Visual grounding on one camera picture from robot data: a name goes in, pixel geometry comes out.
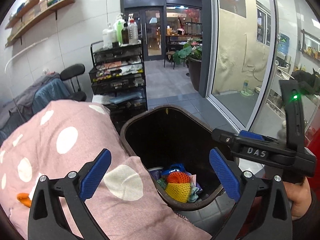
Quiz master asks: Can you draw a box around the black trash bin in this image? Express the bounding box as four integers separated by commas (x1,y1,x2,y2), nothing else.
120,105,239,211

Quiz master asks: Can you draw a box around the pink polka dot blanket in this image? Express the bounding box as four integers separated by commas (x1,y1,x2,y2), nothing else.
1,100,211,239

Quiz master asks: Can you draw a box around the potted green plant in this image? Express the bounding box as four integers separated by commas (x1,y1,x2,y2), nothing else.
173,38,202,92

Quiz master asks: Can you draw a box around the right hand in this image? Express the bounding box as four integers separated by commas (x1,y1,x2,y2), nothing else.
284,177,312,220

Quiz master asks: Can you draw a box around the green drink carton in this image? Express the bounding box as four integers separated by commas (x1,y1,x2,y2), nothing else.
157,178,167,190

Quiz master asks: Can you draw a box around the blue oreo packet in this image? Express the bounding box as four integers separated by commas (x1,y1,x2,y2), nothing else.
161,163,185,177

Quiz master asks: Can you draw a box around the orange foam fruit net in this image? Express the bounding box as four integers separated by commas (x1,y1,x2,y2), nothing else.
167,171,190,184

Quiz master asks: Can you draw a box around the lower wooden wall shelf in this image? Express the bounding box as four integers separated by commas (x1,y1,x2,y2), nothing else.
5,0,76,48

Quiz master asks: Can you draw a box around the black round stool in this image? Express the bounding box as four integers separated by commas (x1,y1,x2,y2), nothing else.
60,63,87,102

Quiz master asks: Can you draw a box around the teal cloth rag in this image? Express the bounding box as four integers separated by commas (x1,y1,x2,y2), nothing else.
187,184,202,203

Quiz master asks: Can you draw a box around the green pump bottle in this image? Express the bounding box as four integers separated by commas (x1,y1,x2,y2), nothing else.
113,13,125,44

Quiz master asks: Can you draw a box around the massage bed blue cover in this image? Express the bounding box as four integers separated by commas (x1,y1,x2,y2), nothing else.
1,73,70,143

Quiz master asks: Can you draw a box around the blue instant noodle cup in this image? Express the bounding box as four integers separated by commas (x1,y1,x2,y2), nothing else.
148,167,163,180

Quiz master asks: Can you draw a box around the pink snack packet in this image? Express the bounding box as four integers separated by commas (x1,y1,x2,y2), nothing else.
189,174,200,188

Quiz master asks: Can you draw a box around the black mesh trolley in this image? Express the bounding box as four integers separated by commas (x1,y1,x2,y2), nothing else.
89,41,148,125

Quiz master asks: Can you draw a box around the yellow foam fruit net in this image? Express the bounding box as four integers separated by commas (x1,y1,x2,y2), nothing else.
165,183,191,203

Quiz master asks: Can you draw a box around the clear spray bottle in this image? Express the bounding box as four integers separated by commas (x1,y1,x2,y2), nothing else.
128,14,139,44

